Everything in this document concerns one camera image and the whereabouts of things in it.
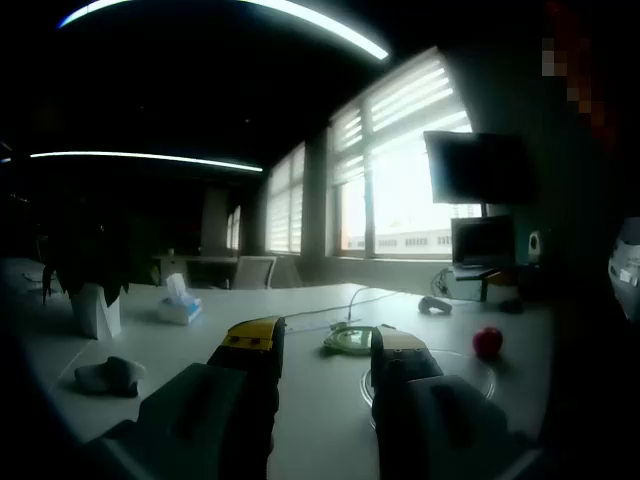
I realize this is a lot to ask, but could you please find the small laptop screen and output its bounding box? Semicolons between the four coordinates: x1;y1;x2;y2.
450;215;517;271

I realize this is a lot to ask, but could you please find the narrow window with blinds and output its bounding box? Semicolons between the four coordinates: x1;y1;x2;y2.
263;141;307;254

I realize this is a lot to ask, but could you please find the background desk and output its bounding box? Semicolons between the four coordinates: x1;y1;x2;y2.
151;253;239;290

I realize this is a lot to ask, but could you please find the green container lid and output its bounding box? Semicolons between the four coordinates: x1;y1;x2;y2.
322;323;381;358

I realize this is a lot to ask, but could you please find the black monitor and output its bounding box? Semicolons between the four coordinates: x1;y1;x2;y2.
423;130;540;207

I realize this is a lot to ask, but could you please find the blue and white tissue box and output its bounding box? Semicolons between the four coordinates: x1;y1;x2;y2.
156;272;204;327

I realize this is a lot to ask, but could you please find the large window with blinds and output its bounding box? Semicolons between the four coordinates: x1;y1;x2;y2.
328;48;484;260

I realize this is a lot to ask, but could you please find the thin grey cable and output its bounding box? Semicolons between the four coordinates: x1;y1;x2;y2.
284;287;401;332

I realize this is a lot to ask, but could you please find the grey office chair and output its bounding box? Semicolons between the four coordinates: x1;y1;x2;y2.
230;255;278;291

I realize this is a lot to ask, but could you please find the grey computer mouse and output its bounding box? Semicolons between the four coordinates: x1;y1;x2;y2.
418;295;454;317

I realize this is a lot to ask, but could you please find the small white speaker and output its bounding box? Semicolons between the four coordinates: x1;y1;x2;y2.
526;229;545;262

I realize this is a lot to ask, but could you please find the white worn device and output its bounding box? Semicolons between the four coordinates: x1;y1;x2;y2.
607;216;640;322

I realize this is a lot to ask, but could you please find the grey cloth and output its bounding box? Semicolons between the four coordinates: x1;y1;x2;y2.
73;355;147;399

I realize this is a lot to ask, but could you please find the long ceiling light strip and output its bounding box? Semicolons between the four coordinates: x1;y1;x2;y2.
56;0;392;62

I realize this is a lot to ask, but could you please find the potted plant in white pot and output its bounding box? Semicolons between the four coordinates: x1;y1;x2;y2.
40;197;132;341

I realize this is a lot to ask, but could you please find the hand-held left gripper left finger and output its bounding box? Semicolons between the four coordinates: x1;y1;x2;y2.
82;316;287;480

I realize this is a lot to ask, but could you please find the white tabletop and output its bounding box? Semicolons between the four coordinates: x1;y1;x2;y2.
0;257;556;480

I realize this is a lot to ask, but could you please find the bundle of cables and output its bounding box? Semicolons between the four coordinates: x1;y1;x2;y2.
430;267;455;297

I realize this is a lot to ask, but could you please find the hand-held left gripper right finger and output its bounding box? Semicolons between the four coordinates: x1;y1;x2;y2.
369;324;546;480

